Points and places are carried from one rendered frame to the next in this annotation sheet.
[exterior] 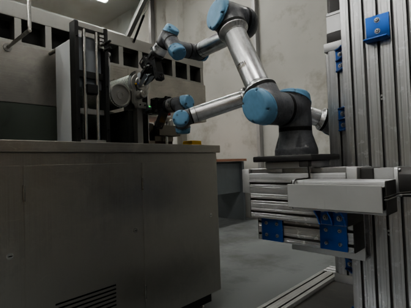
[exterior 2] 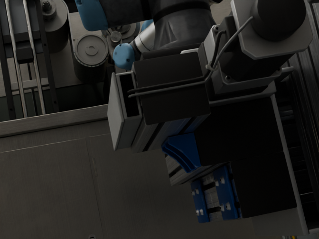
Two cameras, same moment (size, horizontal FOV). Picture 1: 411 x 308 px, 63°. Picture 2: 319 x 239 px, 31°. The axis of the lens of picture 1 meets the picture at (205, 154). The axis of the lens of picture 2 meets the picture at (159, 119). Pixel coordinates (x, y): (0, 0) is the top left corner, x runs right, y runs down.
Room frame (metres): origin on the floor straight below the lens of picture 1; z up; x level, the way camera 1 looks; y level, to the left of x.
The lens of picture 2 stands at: (0.28, -0.92, 0.52)
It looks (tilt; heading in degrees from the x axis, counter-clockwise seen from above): 10 degrees up; 38
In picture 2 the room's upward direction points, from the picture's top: 12 degrees counter-clockwise
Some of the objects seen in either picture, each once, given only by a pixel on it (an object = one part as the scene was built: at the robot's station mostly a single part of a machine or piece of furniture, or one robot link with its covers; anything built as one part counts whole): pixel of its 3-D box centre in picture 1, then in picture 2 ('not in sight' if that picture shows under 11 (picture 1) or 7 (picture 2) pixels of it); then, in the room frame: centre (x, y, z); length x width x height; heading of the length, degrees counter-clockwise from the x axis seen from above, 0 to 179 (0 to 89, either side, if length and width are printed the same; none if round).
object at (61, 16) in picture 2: not in sight; (49, 25); (1.72, 0.62, 1.34); 0.25 x 0.14 x 0.14; 47
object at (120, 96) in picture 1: (107, 98); (90, 59); (1.81, 0.52, 1.18); 0.26 x 0.12 x 0.12; 47
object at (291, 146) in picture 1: (295, 141); (186, 36); (1.19, -0.33, 0.87); 0.15 x 0.15 x 0.10
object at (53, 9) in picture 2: not in sight; (47, 10); (1.62, 0.50, 1.34); 0.06 x 0.06 x 0.06; 47
